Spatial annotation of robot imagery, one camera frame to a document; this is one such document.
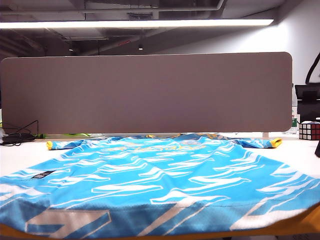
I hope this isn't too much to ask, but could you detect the light blue soccer jersey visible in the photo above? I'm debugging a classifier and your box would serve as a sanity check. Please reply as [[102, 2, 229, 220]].
[[0, 131, 320, 239]]

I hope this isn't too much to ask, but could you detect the brown fabric desk divider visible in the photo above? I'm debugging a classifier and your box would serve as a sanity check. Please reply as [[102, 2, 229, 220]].
[[0, 51, 294, 135]]

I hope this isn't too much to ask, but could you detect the green leafy item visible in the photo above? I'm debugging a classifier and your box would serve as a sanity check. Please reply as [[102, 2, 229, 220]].
[[36, 132, 90, 139]]

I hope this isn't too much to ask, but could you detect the long ceiling light strip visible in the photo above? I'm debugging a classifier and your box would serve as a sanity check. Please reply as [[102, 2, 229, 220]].
[[0, 18, 281, 30]]

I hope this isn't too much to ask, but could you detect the black bag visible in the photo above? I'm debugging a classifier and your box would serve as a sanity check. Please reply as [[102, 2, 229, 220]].
[[1, 133, 36, 145]]

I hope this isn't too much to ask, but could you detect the rubik's cube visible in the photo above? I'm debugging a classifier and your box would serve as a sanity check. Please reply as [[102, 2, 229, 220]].
[[298, 120, 320, 142]]

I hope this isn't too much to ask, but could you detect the thin black cable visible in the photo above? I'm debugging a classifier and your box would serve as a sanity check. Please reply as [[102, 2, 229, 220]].
[[0, 119, 40, 147]]

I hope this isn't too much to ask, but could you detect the black flexible hose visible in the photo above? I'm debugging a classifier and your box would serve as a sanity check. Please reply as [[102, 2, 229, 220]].
[[304, 51, 320, 85]]

